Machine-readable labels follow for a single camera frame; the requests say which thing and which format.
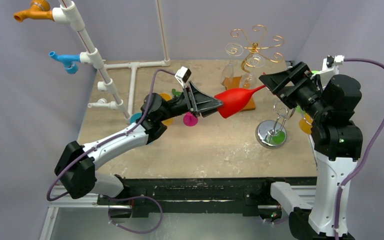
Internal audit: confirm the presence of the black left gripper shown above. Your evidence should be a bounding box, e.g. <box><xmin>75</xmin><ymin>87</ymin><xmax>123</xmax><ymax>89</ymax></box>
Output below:
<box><xmin>158</xmin><ymin>81</ymin><xmax>224</xmax><ymax>122</ymax></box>

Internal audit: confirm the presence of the pink wine glass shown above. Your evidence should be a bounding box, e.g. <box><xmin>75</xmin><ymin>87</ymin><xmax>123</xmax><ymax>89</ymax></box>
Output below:
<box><xmin>182</xmin><ymin>112</ymin><xmax>199</xmax><ymax>127</ymax></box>

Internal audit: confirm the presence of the yellow wine glass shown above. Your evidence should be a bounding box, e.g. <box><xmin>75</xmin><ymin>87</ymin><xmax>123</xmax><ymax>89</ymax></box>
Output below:
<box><xmin>159</xmin><ymin>93</ymin><xmax>174</xmax><ymax>127</ymax></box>

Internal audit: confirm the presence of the red wine glass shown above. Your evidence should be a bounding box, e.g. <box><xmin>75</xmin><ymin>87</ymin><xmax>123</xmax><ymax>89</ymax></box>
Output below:
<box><xmin>214</xmin><ymin>76</ymin><xmax>266</xmax><ymax>119</ymax></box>

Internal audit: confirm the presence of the blue wine glass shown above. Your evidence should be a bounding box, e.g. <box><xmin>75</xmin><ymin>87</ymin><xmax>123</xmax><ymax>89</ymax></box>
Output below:
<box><xmin>129</xmin><ymin>112</ymin><xmax>142</xmax><ymax>124</ymax></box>

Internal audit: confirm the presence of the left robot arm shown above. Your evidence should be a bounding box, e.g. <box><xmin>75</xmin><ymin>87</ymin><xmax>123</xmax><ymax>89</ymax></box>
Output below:
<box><xmin>54</xmin><ymin>83</ymin><xmax>223</xmax><ymax>205</ymax></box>

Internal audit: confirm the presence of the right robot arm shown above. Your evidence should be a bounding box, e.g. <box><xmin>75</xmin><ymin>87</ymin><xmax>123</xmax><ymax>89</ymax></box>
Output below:
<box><xmin>259</xmin><ymin>62</ymin><xmax>363</xmax><ymax>240</ymax></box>

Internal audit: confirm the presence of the green faucet with white elbow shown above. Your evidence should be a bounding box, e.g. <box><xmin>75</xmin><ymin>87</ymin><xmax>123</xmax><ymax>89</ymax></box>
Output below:
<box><xmin>171</xmin><ymin>88</ymin><xmax>182</xmax><ymax>98</ymax></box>

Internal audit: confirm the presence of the green wine glass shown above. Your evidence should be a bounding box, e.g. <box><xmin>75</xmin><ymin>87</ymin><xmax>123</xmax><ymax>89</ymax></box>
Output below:
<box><xmin>295</xmin><ymin>70</ymin><xmax>319</xmax><ymax>115</ymax></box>

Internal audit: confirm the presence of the clear wine glass right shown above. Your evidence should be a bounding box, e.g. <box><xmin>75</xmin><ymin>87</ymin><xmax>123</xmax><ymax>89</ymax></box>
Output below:
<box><xmin>239</xmin><ymin>53</ymin><xmax>266</xmax><ymax>89</ymax></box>

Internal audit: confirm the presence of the clear wine glass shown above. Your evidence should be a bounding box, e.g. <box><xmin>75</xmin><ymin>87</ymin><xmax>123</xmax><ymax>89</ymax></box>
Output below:
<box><xmin>221</xmin><ymin>42</ymin><xmax>244</xmax><ymax>88</ymax></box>
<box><xmin>239</xmin><ymin>53</ymin><xmax>266</xmax><ymax>89</ymax></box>

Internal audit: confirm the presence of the wooden rack base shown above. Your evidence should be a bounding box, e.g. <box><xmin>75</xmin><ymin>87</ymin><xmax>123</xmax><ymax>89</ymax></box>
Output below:
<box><xmin>222</xmin><ymin>76</ymin><xmax>256</xmax><ymax>112</ymax></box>

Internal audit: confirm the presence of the orange wine glass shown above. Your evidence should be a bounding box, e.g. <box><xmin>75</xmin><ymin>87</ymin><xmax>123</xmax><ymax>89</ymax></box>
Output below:
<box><xmin>298</xmin><ymin>113</ymin><xmax>313</xmax><ymax>135</ymax></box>

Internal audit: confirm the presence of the clear wine glass left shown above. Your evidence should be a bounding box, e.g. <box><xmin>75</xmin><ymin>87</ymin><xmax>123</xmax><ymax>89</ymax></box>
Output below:
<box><xmin>221</xmin><ymin>42</ymin><xmax>244</xmax><ymax>88</ymax></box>

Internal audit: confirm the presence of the blue faucet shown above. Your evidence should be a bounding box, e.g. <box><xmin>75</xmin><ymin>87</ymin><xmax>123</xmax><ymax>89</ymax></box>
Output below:
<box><xmin>48</xmin><ymin>51</ymin><xmax>81</xmax><ymax>75</ymax></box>

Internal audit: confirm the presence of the orange faucet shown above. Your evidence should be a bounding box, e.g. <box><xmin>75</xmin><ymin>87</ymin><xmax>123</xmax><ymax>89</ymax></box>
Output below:
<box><xmin>13</xmin><ymin>0</ymin><xmax>54</xmax><ymax>22</ymax></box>

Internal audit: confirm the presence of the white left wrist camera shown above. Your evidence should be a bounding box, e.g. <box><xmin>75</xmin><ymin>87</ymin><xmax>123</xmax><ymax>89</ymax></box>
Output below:
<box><xmin>174</xmin><ymin>66</ymin><xmax>192</xmax><ymax>88</ymax></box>

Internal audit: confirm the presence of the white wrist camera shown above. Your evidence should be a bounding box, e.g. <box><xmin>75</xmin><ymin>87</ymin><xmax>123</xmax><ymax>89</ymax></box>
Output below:
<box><xmin>310</xmin><ymin>55</ymin><xmax>345</xmax><ymax>91</ymax></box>
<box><xmin>174</xmin><ymin>66</ymin><xmax>192</xmax><ymax>88</ymax></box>

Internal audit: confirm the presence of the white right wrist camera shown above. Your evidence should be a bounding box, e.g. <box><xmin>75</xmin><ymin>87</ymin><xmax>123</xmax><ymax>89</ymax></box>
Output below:
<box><xmin>310</xmin><ymin>55</ymin><xmax>345</xmax><ymax>91</ymax></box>

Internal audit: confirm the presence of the chrome wire glass rack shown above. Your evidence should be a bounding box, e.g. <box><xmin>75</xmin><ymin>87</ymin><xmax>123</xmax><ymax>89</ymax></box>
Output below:
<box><xmin>255</xmin><ymin>100</ymin><xmax>296</xmax><ymax>149</ymax></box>

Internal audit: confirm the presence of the gold wire glass rack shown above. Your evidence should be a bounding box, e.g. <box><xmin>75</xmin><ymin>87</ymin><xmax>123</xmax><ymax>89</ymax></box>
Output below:
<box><xmin>226</xmin><ymin>24</ymin><xmax>285</xmax><ymax>73</ymax></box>

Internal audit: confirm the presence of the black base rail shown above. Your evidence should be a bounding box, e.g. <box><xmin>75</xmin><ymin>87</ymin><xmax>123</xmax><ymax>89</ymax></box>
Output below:
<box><xmin>97</xmin><ymin>176</ymin><xmax>317</xmax><ymax>218</ymax></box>

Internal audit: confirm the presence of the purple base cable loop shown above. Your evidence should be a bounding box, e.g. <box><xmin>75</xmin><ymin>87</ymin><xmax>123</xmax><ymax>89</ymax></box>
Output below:
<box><xmin>107</xmin><ymin>196</ymin><xmax>164</xmax><ymax>235</ymax></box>

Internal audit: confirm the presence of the white PVC pipe frame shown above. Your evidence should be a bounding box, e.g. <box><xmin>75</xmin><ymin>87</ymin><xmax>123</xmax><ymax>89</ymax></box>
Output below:
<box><xmin>52</xmin><ymin>0</ymin><xmax>171</xmax><ymax>120</ymax></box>

